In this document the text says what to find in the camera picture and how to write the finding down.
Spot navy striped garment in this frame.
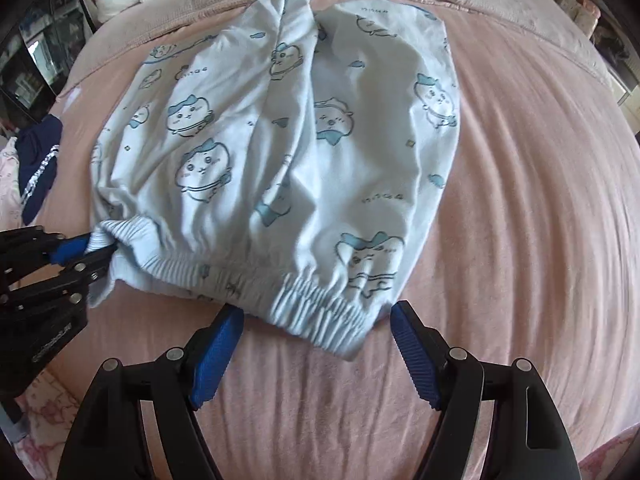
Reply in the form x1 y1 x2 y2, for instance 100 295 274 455
15 115 63 226

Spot black glass shelf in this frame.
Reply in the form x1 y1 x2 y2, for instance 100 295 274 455
1 0 92 130

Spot light blue cartoon pajama pants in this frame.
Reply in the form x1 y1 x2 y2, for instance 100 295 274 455
89 0 460 359

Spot left checkered pink pillow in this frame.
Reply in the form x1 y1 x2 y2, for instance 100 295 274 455
61 0 253 94

